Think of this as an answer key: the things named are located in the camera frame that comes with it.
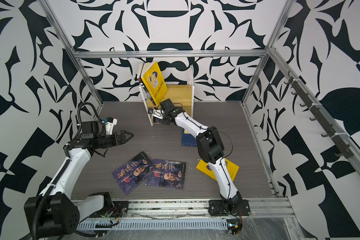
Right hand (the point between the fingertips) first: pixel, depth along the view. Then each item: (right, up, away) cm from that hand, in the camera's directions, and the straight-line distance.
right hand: (164, 111), depth 98 cm
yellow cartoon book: (-4, +16, -13) cm, 21 cm away
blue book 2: (+15, -18, -1) cm, 24 cm away
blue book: (-6, -5, +4) cm, 9 cm away
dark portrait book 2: (+3, -35, -14) cm, 38 cm away
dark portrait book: (-16, -35, -15) cm, 42 cm away
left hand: (-18, -13, -18) cm, 28 cm away
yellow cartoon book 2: (+24, -32, -11) cm, 42 cm away
